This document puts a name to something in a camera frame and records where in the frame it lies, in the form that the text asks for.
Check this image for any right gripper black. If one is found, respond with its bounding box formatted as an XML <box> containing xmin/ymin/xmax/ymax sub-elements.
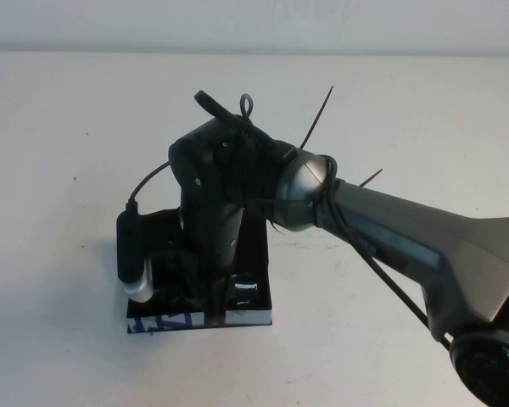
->
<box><xmin>169</xmin><ymin>198</ymin><xmax>244</xmax><ymax>327</ymax></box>

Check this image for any black glasses case printed side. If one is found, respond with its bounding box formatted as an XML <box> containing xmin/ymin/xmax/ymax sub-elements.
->
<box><xmin>126</xmin><ymin>209</ymin><xmax>275</xmax><ymax>336</ymax></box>

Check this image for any looped grey zip tie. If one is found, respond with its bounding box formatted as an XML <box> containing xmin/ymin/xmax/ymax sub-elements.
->
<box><xmin>238</xmin><ymin>92</ymin><xmax>255</xmax><ymax>128</ymax></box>

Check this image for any short black zip tie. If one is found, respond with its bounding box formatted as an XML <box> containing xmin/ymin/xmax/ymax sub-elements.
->
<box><xmin>358</xmin><ymin>168</ymin><xmax>383</xmax><ymax>187</ymax></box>

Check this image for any long black zip tie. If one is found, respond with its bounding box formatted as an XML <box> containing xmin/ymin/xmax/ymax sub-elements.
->
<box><xmin>299</xmin><ymin>86</ymin><xmax>334</xmax><ymax>150</ymax></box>

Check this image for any right wrist camera black silver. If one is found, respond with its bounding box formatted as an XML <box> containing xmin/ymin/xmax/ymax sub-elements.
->
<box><xmin>116</xmin><ymin>202</ymin><xmax>154</xmax><ymax>304</ymax></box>

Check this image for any flat black cable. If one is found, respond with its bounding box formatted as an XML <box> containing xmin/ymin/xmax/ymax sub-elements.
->
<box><xmin>193</xmin><ymin>89</ymin><xmax>283</xmax><ymax>148</ymax></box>

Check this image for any black cable along right arm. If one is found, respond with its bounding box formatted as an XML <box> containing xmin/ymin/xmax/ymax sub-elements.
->
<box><xmin>324</xmin><ymin>154</ymin><xmax>456</xmax><ymax>343</ymax></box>

